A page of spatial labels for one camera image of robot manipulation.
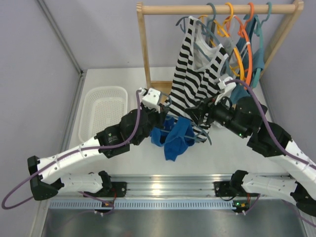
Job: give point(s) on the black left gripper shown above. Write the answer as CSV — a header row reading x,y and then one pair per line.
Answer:
x,y
155,117

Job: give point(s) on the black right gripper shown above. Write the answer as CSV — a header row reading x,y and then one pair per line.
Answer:
x,y
195,113

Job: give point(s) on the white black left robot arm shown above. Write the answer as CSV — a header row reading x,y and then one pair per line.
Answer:
x,y
53,175

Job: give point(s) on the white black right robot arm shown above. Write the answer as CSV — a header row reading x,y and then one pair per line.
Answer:
x,y
248,120

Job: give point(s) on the black white striped tank top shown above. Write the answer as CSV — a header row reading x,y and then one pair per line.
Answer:
x,y
197,70

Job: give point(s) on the teal blue tank top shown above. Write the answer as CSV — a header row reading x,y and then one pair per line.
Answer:
x,y
239,91

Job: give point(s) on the grey tank top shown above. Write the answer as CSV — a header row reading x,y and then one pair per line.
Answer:
x,y
228,45

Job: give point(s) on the yellow hanger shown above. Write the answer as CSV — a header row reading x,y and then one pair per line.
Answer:
x,y
223,31

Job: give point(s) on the orange hanger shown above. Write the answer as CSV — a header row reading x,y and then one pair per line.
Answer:
x,y
246,50

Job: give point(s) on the wooden clothes rack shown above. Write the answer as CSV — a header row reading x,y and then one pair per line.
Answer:
x,y
149,45

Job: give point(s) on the white perforated plastic basket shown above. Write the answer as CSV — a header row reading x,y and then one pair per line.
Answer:
x,y
102,107

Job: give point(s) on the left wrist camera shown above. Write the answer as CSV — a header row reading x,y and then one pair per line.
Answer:
x,y
151,98

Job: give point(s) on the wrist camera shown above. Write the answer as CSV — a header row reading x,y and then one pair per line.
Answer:
x,y
226,86
151,98

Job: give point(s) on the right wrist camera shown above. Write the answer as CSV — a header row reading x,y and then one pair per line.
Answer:
x,y
226,86

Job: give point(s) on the aluminium mounting rail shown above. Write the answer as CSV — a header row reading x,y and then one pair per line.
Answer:
x,y
172,185

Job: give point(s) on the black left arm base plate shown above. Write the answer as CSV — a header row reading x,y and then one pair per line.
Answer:
x,y
114,189

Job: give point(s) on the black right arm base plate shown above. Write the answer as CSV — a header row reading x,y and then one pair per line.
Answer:
x,y
226,192

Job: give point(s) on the white slotted cable duct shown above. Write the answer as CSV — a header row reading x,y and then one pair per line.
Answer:
x,y
149,204

